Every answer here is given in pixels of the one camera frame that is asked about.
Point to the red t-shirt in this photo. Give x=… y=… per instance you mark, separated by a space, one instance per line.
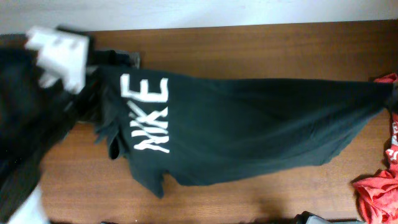
x=377 y=195

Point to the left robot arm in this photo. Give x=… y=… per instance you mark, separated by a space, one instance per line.
x=46 y=88

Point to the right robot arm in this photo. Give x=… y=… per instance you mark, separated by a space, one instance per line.
x=310 y=218

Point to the dark green Nike t-shirt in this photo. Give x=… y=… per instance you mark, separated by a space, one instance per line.
x=203 y=131

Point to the folded grey garment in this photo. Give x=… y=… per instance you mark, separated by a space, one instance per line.
x=135 y=59

